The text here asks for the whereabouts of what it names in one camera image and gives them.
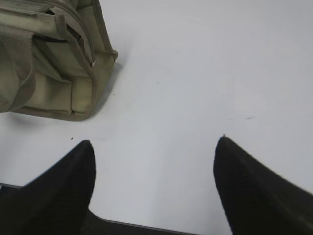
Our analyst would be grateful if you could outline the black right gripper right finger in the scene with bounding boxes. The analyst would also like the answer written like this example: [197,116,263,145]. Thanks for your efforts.
[213,137,313,235]

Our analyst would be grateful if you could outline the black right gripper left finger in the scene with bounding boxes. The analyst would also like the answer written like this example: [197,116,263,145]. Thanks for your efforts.
[0,141,96,235]

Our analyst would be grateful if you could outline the yellow canvas bag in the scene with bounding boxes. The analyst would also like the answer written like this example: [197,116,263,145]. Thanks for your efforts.
[0,0,118,121]

